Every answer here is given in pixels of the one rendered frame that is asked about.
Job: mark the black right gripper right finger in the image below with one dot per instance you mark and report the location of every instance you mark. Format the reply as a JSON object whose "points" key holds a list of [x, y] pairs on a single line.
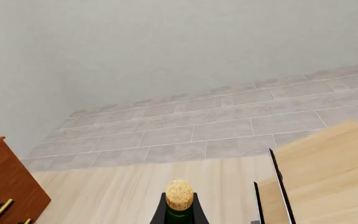
{"points": [[199, 215]]}

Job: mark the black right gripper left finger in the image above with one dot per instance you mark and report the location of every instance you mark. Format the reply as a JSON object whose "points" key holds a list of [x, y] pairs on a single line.
{"points": [[159, 214]]}

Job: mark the green wine bottle with cork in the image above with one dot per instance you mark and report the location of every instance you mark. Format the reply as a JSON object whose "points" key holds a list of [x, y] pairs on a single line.
{"points": [[179, 193]]}

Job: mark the pale wooden wine rack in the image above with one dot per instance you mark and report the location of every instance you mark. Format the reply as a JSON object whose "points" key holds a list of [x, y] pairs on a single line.
{"points": [[325, 177]]}

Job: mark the red-brown wooden cabinet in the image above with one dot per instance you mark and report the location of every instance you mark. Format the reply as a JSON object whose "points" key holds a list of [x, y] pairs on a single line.
{"points": [[8, 177]]}

